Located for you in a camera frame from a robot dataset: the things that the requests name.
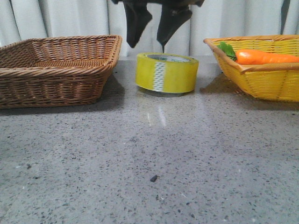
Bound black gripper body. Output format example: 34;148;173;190
122;0;204;7

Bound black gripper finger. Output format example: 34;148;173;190
157;5;192;53
123;2;152;48

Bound yellow tape roll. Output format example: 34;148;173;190
135;52;199;93

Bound orange toy carrot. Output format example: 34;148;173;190
217;42;299;65

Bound brown wicker basket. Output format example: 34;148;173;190
0;35;122;109

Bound yellow woven basket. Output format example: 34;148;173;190
204;35;299;102

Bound white curtain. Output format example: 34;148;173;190
0;0;299;56

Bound small black debris crumb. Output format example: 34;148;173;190
150;175;157;182

